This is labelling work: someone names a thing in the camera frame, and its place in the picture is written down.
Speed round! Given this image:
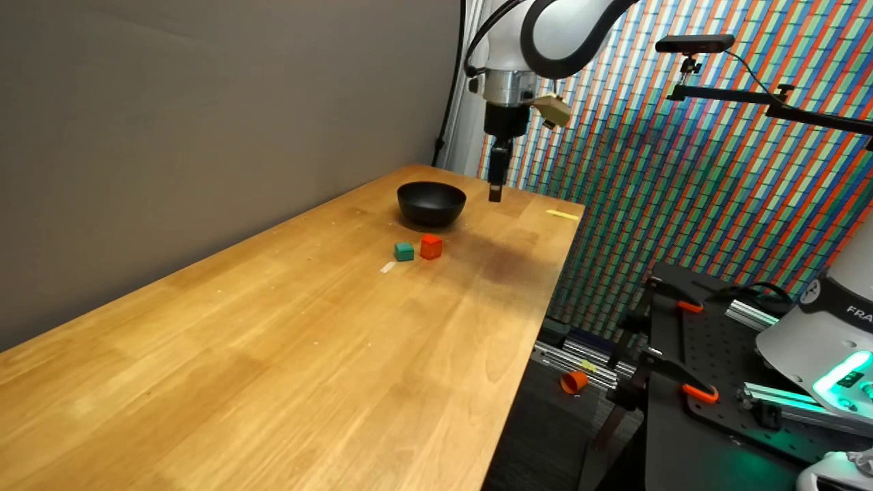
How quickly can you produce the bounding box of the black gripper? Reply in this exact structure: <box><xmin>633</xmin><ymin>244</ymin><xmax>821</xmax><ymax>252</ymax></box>
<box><xmin>482</xmin><ymin>100</ymin><xmax>532</xmax><ymax>203</ymax></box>

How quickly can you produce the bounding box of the orange block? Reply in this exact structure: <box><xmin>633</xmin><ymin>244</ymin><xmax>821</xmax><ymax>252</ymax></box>
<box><xmin>418</xmin><ymin>231</ymin><xmax>446</xmax><ymax>262</ymax></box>

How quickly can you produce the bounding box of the white robot base green light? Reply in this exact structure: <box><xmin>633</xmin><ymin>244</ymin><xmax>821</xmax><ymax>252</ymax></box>
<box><xmin>754</xmin><ymin>227</ymin><xmax>873</xmax><ymax>423</ymax></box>

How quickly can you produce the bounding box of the black bowl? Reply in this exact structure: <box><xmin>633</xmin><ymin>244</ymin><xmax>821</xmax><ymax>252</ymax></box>
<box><xmin>394</xmin><ymin>180</ymin><xmax>469</xmax><ymax>229</ymax></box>

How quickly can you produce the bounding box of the orange clamp knob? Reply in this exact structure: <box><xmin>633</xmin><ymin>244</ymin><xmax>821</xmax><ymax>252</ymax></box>
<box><xmin>555</xmin><ymin>366</ymin><xmax>593</xmax><ymax>397</ymax></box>

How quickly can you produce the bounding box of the black equipment cart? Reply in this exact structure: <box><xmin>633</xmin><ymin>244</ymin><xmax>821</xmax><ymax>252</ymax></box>
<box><xmin>482</xmin><ymin>312</ymin><xmax>645</xmax><ymax>491</ymax></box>

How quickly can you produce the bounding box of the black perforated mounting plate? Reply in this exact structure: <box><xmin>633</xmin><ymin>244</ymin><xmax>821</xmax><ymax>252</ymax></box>
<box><xmin>640</xmin><ymin>262</ymin><xmax>873</xmax><ymax>491</ymax></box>

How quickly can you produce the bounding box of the black cable bundle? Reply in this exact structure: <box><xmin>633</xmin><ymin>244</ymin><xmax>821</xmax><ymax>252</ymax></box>
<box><xmin>430</xmin><ymin>0</ymin><xmax>484</xmax><ymax>169</ymax></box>

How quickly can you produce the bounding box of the beige wrist camera box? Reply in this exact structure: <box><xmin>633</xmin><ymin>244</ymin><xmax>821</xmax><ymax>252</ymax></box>
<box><xmin>532</xmin><ymin>93</ymin><xmax>574</xmax><ymax>130</ymax></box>

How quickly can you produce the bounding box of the silver rail with yellow strip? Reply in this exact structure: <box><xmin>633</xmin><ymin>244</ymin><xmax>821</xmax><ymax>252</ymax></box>
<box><xmin>528</xmin><ymin>338</ymin><xmax>637</xmax><ymax>392</ymax></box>

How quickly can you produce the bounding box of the black clamp orange handle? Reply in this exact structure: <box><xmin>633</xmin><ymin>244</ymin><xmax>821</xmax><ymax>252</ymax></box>
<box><xmin>640</xmin><ymin>274</ymin><xmax>708</xmax><ymax>318</ymax></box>
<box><xmin>633</xmin><ymin>347</ymin><xmax>723</xmax><ymax>408</ymax></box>

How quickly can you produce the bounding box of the black camera on stand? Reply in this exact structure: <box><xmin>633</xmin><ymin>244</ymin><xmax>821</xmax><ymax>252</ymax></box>
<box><xmin>653</xmin><ymin>33</ymin><xmax>738</xmax><ymax>56</ymax></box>

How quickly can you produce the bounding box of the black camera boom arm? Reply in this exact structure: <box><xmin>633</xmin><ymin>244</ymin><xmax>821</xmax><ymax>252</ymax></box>
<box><xmin>666</xmin><ymin>52</ymin><xmax>873</xmax><ymax>153</ymax></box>

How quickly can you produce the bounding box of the short aluminium rail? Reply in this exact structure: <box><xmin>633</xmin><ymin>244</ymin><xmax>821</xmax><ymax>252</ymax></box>
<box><xmin>723</xmin><ymin>296</ymin><xmax>784</xmax><ymax>332</ymax></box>

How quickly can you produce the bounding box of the long aluminium rail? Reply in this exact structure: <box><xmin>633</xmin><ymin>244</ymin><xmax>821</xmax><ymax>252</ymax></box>
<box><xmin>738</xmin><ymin>378</ymin><xmax>873</xmax><ymax>431</ymax></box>

